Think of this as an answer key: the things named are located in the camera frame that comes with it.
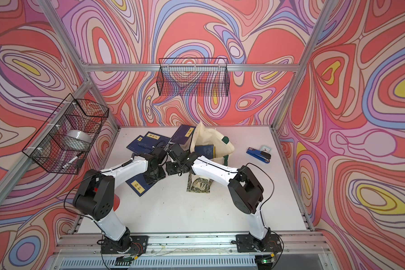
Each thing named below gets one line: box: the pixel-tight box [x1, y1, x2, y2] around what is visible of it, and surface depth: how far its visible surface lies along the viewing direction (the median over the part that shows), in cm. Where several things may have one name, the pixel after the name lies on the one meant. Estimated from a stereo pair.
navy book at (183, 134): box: [171, 124, 197, 145], surface depth 117 cm
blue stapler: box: [246, 146, 272, 164], surface depth 104 cm
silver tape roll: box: [65, 129, 93, 143], surface depth 74 cm
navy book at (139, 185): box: [124, 173, 158, 197], surface depth 91 cm
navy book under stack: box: [126, 135, 148, 155], surface depth 110 cm
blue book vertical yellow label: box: [194, 144, 216, 160], surface depth 101 cm
